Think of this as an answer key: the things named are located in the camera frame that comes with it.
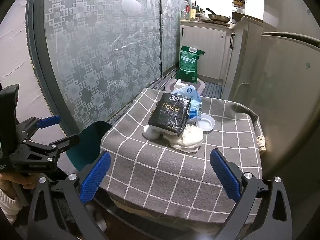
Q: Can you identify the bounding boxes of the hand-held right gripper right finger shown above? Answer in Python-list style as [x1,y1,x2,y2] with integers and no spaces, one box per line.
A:
[209,148,293,240]

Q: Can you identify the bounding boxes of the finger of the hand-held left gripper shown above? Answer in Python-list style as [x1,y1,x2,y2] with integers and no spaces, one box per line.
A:
[15,116,62,142]
[15,134,80,172]

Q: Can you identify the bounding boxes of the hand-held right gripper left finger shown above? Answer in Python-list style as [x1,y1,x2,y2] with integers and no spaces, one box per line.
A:
[26,151,112,240]

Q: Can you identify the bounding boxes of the white tissue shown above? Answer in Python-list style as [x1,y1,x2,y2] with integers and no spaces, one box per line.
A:
[170,124,204,153]

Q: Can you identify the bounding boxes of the black tissue packet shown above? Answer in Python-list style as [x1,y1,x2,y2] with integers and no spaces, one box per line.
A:
[148,93,192,137]

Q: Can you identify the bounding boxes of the blue white plastic bag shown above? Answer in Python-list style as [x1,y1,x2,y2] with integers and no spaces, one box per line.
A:
[172,79,202,125]

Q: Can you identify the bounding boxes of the person's left forearm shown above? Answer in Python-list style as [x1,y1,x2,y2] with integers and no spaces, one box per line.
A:
[0,189,23,225]

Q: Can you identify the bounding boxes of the person's left hand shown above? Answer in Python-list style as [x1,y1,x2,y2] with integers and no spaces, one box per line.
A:
[0,172,38,198]

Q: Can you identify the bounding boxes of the grey checked tablecloth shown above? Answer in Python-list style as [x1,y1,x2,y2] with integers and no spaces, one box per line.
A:
[100,87,263,227]

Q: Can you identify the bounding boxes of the frosted patterned sliding door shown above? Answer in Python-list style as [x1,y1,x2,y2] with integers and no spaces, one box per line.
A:
[25,0,188,135]

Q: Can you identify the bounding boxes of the blue ribbed floor mat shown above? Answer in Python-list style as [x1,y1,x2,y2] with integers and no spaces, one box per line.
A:
[199,81,223,100]

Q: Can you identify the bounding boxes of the oval pink grey floor mat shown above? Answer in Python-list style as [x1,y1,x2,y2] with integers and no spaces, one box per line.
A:
[164,76,207,97]

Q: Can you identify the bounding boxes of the white refrigerator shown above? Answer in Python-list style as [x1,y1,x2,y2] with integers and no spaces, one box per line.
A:
[226,31,320,180]

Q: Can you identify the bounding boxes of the green rice bag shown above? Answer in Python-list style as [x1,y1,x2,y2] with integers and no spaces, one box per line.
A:
[175,45,205,81]

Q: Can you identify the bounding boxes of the white kitchen cabinet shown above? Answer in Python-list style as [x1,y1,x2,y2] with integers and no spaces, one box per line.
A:
[179,15,263,81]

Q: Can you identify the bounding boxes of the metal frying pan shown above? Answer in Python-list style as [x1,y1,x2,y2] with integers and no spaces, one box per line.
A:
[205,8,232,23]

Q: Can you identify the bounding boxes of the row of condiment bottles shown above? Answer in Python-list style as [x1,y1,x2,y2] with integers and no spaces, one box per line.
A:
[183,0,206,22]

